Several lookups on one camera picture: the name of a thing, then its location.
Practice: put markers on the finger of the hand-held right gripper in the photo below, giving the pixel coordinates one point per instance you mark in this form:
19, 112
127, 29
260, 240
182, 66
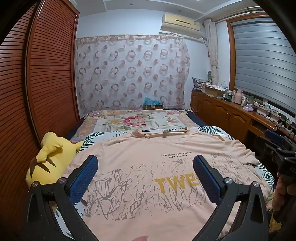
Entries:
276, 154
274, 135

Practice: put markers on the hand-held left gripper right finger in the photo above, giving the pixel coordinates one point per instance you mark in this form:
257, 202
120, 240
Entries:
207, 183

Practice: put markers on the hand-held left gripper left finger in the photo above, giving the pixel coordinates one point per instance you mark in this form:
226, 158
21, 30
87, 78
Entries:
83, 183

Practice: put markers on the pink printed t-shirt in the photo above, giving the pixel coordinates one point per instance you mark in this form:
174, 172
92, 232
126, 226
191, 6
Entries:
148, 166

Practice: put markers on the person's right hand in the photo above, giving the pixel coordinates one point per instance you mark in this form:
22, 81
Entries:
281, 192

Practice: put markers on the purple cloth pouch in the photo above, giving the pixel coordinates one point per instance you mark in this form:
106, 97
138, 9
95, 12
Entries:
249, 107

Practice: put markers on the yellow plush toy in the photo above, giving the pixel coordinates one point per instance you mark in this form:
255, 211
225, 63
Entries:
49, 150

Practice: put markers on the pink thermos jug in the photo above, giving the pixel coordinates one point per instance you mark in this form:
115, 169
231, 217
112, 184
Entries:
238, 97

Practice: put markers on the leaf print blanket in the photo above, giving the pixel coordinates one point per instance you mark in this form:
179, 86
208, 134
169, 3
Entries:
111, 135

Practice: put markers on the wooden cabinet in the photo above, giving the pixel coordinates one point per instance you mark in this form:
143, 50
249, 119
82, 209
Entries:
222, 111

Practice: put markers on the grey window blind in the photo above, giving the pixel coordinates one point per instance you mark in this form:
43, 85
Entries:
266, 64

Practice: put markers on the open flat cardboard box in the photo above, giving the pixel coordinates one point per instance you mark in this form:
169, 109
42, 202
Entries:
211, 91

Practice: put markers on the floral blanket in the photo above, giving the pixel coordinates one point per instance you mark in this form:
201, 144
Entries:
129, 121

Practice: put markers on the small desk fan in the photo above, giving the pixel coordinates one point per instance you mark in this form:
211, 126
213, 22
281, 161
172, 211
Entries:
209, 75

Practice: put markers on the patterned fabric bag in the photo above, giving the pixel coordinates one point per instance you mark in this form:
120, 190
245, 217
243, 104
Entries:
200, 82

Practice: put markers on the blue plastic bag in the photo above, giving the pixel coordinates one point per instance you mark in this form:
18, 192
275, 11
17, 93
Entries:
151, 101

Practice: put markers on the lace window curtain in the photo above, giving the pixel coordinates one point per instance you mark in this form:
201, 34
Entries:
212, 51

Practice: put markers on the wooden louvred wardrobe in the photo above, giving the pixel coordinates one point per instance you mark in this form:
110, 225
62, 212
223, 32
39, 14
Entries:
50, 69

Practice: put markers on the wooden window frame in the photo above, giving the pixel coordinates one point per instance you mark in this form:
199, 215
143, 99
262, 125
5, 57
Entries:
230, 58

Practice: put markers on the circle patterned wall curtain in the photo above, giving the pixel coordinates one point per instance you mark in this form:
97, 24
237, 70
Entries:
129, 74

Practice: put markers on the wall air conditioner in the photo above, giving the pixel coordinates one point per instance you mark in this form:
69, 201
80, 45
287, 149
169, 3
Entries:
178, 24

